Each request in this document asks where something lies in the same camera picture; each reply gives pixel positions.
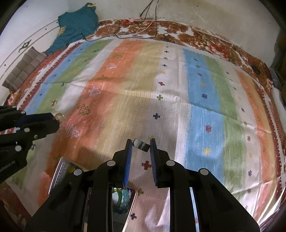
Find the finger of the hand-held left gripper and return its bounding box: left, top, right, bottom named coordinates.
left=0, top=119, right=60, bottom=152
left=0, top=106, right=56, bottom=122

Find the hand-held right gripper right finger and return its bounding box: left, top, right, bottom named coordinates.
left=149, top=138, right=261, bottom=232

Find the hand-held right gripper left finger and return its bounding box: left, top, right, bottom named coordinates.
left=24, top=138, right=134, bottom=232

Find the black wide ring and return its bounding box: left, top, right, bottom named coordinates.
left=132, top=138, right=150, bottom=153

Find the light blue bead bracelet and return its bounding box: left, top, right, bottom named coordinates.
left=124, top=189, right=133, bottom=206

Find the green jade bangle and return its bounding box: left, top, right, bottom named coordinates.
left=112, top=189, right=126, bottom=210

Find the silver metal tin box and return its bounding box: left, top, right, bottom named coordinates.
left=48, top=156, right=138, bottom=231

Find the striped brown folded cloth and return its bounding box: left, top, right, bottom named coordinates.
left=2, top=47, right=48, bottom=91

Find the striped colourful blanket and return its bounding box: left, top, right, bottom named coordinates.
left=6, top=38, right=285, bottom=226

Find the teal garment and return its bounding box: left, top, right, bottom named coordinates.
left=46, top=3, right=99, bottom=55

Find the brown floral bedsheet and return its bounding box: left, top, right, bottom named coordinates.
left=0, top=19, right=286, bottom=223

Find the white pillow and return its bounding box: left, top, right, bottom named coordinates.
left=271, top=87, right=286, bottom=126

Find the grey folded cloth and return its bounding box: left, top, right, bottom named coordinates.
left=269, top=68, right=282, bottom=87

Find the white cable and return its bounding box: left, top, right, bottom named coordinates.
left=131, top=20, right=155, bottom=36

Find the black cable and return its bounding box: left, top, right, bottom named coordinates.
left=83, top=0, right=160, bottom=42

